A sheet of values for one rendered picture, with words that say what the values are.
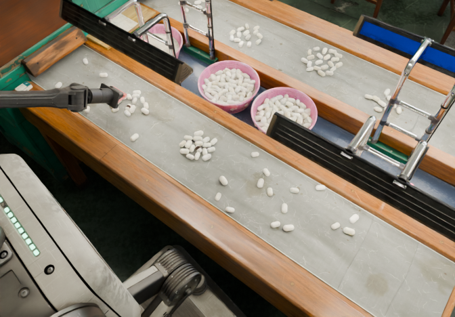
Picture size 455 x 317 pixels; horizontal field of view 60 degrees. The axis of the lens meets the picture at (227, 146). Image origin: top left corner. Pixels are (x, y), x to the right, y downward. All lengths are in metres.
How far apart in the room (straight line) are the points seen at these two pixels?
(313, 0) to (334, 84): 1.83
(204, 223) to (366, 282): 0.55
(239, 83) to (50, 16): 0.87
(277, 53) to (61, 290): 1.52
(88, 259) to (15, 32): 1.39
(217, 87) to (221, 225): 0.65
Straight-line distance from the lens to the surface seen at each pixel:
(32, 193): 0.72
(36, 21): 1.93
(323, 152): 1.14
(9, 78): 1.95
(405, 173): 1.12
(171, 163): 1.53
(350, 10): 3.51
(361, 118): 1.67
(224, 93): 1.74
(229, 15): 2.12
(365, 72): 1.89
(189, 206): 1.40
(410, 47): 1.53
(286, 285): 1.30
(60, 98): 1.46
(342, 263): 1.38
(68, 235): 0.66
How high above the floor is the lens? 2.01
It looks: 55 degrees down
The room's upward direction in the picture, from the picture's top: 3 degrees counter-clockwise
